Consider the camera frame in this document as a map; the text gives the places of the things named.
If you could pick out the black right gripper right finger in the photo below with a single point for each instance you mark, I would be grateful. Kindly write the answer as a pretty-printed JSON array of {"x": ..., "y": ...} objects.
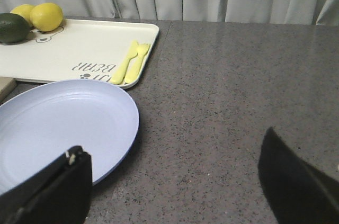
[{"x": 296, "y": 191}]

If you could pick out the yellow lemon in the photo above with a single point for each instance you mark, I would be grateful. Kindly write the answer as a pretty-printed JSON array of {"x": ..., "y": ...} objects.
[
  {"x": 46, "y": 16},
  {"x": 24, "y": 11}
]

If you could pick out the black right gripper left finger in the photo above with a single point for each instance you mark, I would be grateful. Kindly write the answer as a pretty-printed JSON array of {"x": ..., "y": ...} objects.
[{"x": 59, "y": 193}]

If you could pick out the rear yellow lemon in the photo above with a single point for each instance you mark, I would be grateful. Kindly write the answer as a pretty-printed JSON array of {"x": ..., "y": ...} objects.
[{"x": 24, "y": 11}]

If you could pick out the green lime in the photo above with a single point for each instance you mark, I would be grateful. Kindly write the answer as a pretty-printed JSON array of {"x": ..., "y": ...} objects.
[{"x": 14, "y": 28}]

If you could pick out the yellow plastic fork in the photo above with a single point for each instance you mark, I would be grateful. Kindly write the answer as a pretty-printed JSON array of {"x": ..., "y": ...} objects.
[{"x": 133, "y": 72}]

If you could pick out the yellow plastic knife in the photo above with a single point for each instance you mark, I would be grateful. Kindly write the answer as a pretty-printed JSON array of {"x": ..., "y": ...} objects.
[{"x": 118, "y": 76}]

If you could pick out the light blue plate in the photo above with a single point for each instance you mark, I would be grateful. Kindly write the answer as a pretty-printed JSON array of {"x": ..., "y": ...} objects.
[{"x": 41, "y": 124}]

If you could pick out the front yellow lemon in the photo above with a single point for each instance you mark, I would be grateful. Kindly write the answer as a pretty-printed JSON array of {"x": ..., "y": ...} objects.
[{"x": 46, "y": 16}]

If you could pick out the cream serving tray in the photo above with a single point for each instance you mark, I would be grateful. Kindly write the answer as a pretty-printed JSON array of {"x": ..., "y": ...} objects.
[{"x": 79, "y": 49}]

